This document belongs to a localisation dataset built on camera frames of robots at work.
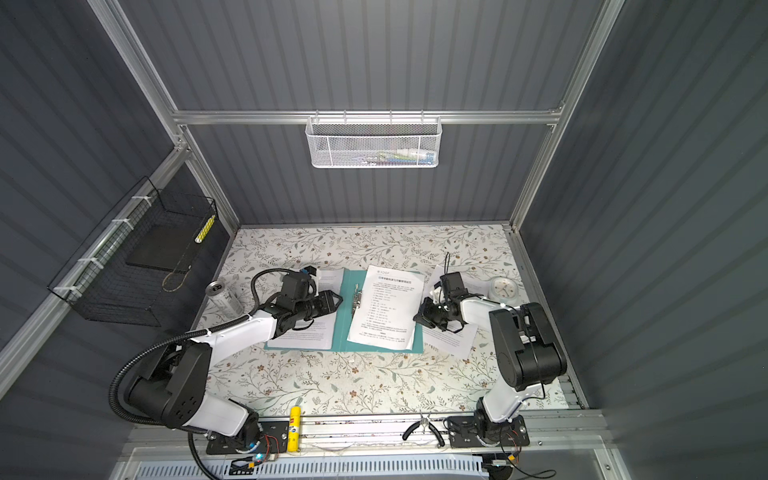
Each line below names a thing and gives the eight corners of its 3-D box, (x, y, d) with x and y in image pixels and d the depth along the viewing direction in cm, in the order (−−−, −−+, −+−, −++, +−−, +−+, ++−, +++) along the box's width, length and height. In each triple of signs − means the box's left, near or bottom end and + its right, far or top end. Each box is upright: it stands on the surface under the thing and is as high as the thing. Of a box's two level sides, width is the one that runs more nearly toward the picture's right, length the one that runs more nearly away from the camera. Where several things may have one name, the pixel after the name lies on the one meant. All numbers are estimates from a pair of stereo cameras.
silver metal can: (224, 311, 99) (203, 288, 88) (235, 302, 101) (216, 278, 90) (236, 322, 96) (216, 299, 85) (247, 312, 98) (229, 289, 87)
